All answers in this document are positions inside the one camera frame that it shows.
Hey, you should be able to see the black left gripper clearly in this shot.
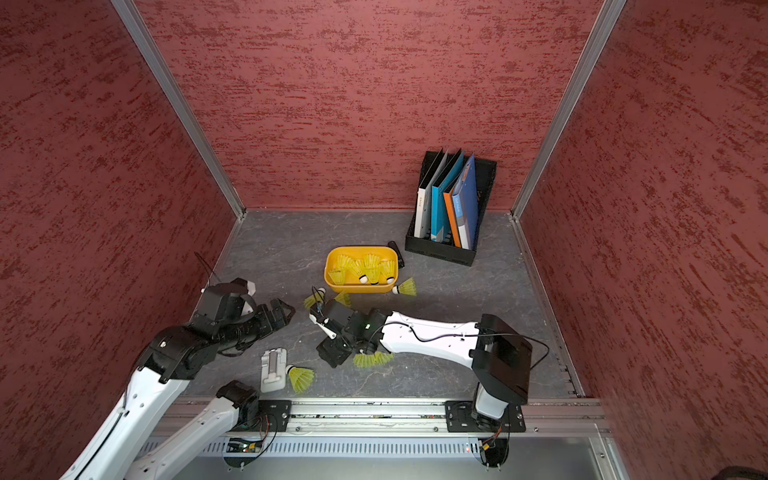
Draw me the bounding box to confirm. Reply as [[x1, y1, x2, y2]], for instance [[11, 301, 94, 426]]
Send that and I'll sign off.
[[217, 298, 296, 351]]

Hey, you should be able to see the yellow shuttlecock six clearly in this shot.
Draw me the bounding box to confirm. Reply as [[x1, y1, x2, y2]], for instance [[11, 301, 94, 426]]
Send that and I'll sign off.
[[303, 287, 326, 311]]

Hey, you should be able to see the yellow shuttlecock four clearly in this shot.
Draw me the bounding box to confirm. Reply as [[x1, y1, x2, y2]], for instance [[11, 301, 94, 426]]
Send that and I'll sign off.
[[334, 292, 352, 308]]

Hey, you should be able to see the yellow plastic storage box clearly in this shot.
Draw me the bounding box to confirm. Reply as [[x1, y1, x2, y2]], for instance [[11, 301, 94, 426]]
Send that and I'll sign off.
[[324, 246, 399, 294]]

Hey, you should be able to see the yellow shuttlecock two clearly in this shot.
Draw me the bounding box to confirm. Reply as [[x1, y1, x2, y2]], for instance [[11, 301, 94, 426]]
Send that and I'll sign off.
[[334, 254, 356, 272]]

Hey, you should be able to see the yellow shuttlecock seven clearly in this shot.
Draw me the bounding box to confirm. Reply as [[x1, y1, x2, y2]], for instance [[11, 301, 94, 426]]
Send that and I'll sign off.
[[350, 260, 368, 284]]

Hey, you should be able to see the yellow shuttlecock one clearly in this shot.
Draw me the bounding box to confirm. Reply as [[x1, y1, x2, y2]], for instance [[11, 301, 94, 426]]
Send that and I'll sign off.
[[363, 254, 382, 285]]

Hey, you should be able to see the yellow shuttlecock five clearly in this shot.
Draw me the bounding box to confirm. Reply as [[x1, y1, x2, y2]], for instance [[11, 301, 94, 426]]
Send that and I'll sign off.
[[392, 277, 418, 297]]

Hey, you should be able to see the yellow shuttlecock three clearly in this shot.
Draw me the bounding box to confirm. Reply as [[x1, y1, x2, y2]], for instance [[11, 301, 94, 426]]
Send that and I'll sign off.
[[380, 260, 398, 285]]

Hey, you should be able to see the yellow shuttlecock nine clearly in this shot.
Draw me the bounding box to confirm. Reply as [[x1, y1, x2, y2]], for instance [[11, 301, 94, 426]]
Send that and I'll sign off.
[[353, 352, 394, 369]]

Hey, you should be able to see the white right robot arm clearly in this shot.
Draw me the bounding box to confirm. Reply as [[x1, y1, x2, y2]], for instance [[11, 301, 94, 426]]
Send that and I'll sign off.
[[307, 298, 550, 421]]

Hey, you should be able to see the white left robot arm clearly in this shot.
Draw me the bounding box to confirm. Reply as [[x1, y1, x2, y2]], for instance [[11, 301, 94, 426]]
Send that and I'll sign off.
[[63, 294, 295, 479]]

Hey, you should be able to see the yellow shuttlecock ten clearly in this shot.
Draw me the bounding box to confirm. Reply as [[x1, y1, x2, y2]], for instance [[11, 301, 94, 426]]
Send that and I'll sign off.
[[286, 365, 315, 394]]

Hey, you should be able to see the grey white stapler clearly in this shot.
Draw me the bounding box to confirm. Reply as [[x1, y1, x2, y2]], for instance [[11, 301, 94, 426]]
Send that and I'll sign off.
[[260, 348, 287, 393]]

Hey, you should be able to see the yellow shuttlecock eight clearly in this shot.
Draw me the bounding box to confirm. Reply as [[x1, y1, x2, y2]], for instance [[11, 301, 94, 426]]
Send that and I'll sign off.
[[327, 268, 347, 285]]

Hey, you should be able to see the white book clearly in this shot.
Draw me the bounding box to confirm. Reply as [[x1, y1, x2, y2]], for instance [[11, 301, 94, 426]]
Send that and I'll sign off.
[[413, 149, 447, 238]]

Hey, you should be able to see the teal book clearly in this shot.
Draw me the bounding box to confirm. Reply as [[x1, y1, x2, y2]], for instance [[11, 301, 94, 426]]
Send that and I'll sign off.
[[430, 150, 464, 243]]

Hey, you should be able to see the orange spine book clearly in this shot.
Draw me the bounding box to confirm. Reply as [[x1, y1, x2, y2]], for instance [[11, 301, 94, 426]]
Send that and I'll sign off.
[[443, 191, 461, 248]]

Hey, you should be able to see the blue folder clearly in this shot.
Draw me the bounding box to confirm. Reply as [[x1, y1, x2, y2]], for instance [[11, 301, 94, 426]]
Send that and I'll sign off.
[[451, 155, 478, 250]]

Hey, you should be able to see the black file holder rack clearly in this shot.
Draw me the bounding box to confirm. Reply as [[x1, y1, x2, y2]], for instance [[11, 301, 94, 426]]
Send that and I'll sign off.
[[405, 153, 497, 266]]

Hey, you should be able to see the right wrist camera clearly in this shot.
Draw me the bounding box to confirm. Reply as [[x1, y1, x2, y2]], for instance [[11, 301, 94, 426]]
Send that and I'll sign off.
[[309, 312, 337, 339]]

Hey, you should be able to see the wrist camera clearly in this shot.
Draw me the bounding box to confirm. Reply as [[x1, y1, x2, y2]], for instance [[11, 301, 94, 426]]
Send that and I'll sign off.
[[191, 278, 256, 331], [309, 312, 337, 339]]

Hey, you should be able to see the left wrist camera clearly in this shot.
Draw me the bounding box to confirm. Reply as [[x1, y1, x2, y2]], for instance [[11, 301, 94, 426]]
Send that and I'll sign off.
[[191, 278, 256, 331]]

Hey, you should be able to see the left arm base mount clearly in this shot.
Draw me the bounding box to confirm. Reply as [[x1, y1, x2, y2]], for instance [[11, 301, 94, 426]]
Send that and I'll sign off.
[[253, 399, 293, 433]]

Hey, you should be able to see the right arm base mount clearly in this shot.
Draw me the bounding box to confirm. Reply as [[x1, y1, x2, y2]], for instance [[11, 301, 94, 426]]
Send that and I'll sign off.
[[444, 401, 526, 434]]

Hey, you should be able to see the left aluminium corner post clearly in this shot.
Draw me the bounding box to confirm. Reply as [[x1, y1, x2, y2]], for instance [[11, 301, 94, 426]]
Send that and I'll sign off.
[[111, 0, 247, 221]]

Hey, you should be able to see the aluminium corner post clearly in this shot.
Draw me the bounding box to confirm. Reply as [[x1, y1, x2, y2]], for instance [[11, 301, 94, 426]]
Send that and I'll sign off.
[[111, 0, 247, 221], [511, 0, 626, 223]]

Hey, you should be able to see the right aluminium corner post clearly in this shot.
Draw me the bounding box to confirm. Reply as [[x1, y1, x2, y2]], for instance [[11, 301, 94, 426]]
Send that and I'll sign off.
[[511, 0, 626, 223]]

